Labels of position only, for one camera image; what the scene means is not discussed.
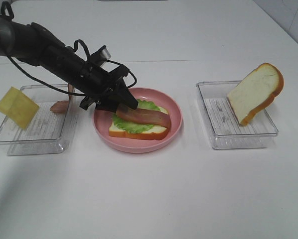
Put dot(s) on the yellow cheese slice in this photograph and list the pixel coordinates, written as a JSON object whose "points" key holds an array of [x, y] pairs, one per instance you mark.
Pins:
{"points": [[22, 110], [8, 99]]}

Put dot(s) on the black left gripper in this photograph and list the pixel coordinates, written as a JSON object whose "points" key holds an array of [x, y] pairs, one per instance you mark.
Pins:
{"points": [[106, 89]]}

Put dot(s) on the clear plastic left tray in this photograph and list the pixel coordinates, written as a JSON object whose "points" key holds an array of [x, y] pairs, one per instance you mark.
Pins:
{"points": [[48, 133]]}

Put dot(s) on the bacon strip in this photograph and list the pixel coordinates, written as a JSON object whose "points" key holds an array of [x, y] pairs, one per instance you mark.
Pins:
{"points": [[61, 107], [144, 116]]}

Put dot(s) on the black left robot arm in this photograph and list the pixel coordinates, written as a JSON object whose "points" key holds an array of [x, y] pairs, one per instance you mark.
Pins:
{"points": [[35, 45]]}

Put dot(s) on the pink round plate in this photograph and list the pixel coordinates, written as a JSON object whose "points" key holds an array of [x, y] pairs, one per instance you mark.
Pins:
{"points": [[103, 119]]}

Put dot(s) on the green lettuce leaf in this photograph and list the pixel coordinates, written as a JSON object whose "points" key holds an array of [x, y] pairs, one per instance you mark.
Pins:
{"points": [[120, 124]]}

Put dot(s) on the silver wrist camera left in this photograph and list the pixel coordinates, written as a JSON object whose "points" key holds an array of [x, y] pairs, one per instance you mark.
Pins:
{"points": [[99, 56]]}

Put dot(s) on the white bread slice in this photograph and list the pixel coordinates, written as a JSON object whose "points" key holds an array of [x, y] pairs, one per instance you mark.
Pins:
{"points": [[143, 136]]}

